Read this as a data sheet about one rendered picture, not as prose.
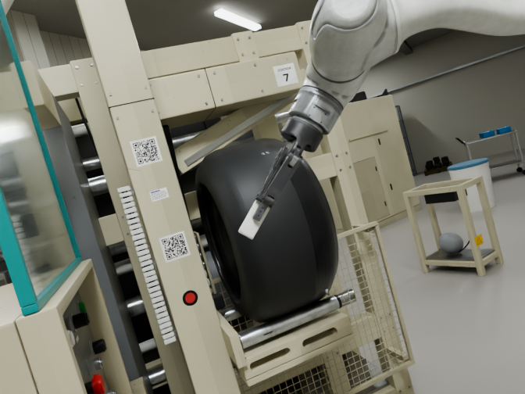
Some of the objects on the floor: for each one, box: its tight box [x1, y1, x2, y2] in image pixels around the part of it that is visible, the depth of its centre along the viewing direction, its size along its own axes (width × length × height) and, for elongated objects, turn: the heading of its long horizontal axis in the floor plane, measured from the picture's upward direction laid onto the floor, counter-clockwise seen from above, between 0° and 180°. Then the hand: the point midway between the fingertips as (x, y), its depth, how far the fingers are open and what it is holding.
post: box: [75, 0, 241, 394], centre depth 128 cm, size 13×13×250 cm
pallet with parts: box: [424, 156, 452, 176], centre depth 1175 cm, size 76×110×39 cm
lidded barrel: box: [447, 158, 496, 212], centre depth 598 cm, size 55×56×67 cm
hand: (254, 219), depth 78 cm, fingers closed
